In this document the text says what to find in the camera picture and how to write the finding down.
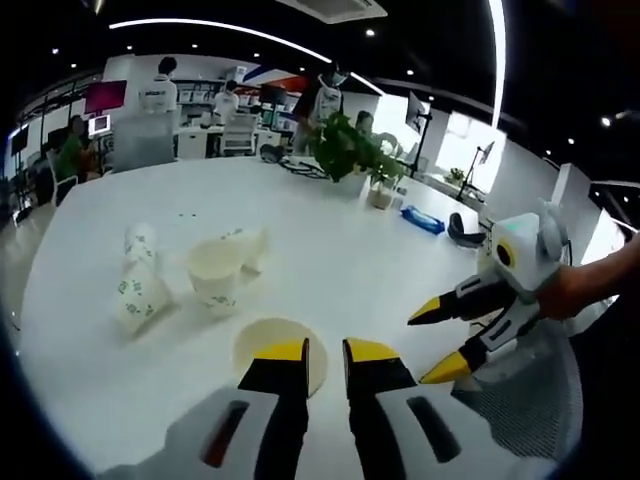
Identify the curved ceiling light strip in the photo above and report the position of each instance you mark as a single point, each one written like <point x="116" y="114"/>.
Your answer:
<point x="497" y="60"/>

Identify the white mesh chair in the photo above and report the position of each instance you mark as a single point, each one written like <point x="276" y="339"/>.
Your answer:
<point x="241" y="135"/>

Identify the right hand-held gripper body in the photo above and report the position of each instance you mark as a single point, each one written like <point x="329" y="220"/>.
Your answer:
<point x="530" y="245"/>

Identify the black curved object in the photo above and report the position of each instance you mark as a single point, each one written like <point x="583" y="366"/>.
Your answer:
<point x="462" y="237"/>

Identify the ceiling air vent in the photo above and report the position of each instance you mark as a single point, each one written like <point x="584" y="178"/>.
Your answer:
<point x="335" y="7"/>

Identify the person's right hand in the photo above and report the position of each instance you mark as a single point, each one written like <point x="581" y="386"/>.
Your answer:
<point x="567" y="292"/>

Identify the pink screen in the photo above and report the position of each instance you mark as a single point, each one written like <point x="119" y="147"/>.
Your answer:
<point x="105" y="96"/>

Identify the long ceiling light strip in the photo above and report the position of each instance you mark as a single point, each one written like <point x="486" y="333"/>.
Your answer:
<point x="225" y="27"/>

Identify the grey mesh office chair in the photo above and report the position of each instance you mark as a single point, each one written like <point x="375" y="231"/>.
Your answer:
<point x="530" y="400"/>

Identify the white paper cup green print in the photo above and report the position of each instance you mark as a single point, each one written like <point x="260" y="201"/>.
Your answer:
<point x="252" y="247"/>
<point x="140" y="300"/>
<point x="140" y="245"/>
<point x="265" y="332"/>
<point x="212" y="280"/>

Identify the small glass plant jar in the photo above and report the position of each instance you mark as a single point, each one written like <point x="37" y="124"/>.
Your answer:
<point x="381" y="197"/>

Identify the small background plant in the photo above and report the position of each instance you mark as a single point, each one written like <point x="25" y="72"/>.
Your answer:
<point x="456" y="176"/>

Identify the green potted plant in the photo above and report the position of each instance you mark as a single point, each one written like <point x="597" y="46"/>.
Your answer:
<point x="350" y="145"/>

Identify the white plant pot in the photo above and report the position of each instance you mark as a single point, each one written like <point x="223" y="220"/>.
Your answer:
<point x="350" y="184"/>

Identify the grey round object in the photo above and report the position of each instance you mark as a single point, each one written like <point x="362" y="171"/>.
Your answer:
<point x="271" y="154"/>

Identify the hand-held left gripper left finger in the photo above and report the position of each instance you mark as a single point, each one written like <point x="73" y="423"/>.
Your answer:
<point x="200" y="440"/>

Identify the blue packet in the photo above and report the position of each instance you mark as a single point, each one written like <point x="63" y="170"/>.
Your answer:
<point x="422" y="219"/>

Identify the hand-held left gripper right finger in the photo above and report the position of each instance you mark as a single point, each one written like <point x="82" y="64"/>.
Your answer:
<point x="400" y="435"/>

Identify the small bright monitor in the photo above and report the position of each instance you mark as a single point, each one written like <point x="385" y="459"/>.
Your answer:
<point x="100" y="125"/>

